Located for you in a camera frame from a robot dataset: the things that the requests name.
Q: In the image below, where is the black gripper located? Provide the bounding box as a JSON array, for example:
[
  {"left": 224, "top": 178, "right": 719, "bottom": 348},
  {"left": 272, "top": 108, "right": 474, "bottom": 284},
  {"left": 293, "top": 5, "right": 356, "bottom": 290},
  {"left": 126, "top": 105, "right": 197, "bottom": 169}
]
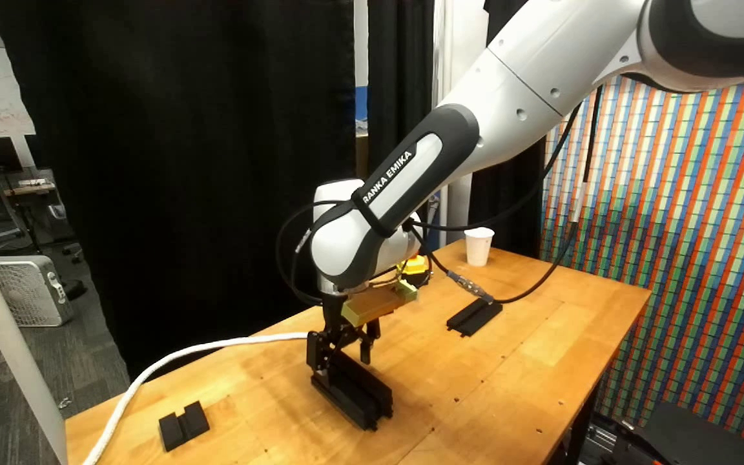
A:
[{"left": 306, "top": 295, "right": 381, "bottom": 374}]

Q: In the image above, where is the long black rail block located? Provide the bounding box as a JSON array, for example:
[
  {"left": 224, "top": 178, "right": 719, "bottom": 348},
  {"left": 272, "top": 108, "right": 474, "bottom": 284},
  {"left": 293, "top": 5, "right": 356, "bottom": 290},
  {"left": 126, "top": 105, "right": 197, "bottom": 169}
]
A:
[{"left": 312, "top": 352, "right": 392, "bottom": 432}]

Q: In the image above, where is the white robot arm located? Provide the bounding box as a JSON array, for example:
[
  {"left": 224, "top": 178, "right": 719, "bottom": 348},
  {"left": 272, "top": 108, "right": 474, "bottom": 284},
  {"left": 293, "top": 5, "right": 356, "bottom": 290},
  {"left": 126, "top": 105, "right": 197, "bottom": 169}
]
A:
[{"left": 307, "top": 0, "right": 744, "bottom": 370}]

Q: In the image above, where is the yellow emergency stop button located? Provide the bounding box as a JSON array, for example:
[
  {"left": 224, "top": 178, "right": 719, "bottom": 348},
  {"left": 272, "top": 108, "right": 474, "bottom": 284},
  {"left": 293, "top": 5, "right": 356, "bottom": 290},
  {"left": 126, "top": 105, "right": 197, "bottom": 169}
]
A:
[{"left": 399, "top": 256, "right": 432, "bottom": 287}]

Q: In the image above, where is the white paper cup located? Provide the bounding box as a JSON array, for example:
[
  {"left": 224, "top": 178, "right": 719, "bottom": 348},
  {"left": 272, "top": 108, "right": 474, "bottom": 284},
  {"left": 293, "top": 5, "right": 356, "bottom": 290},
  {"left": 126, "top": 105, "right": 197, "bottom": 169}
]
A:
[{"left": 466, "top": 228, "right": 493, "bottom": 265}]

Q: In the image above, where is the small black block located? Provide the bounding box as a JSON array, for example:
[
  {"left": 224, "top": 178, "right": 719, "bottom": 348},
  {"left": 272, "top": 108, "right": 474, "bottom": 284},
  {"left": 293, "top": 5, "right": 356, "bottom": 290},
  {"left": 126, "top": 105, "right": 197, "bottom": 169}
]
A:
[{"left": 157, "top": 401, "right": 209, "bottom": 451}]

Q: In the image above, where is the grey box on floor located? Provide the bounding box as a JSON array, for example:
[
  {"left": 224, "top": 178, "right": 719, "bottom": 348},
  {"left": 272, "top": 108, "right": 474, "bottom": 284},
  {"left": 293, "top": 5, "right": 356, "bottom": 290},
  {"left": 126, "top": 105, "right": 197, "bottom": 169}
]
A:
[{"left": 0, "top": 256, "right": 72, "bottom": 327}]

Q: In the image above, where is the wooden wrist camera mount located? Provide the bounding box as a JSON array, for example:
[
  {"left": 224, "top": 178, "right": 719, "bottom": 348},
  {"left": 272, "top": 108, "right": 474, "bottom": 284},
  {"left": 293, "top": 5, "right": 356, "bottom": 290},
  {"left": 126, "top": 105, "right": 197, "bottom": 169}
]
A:
[{"left": 341, "top": 280, "right": 419, "bottom": 327}]

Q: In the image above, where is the white cable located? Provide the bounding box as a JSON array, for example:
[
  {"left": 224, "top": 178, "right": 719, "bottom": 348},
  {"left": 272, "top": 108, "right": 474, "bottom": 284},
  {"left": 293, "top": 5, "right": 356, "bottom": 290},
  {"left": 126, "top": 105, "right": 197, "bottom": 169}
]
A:
[{"left": 81, "top": 331, "right": 315, "bottom": 465}]

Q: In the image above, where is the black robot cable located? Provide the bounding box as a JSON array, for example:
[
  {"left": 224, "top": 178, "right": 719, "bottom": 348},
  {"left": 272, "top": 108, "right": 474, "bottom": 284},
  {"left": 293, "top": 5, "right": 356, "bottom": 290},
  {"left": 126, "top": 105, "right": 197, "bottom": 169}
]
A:
[{"left": 273, "top": 79, "right": 608, "bottom": 308}]

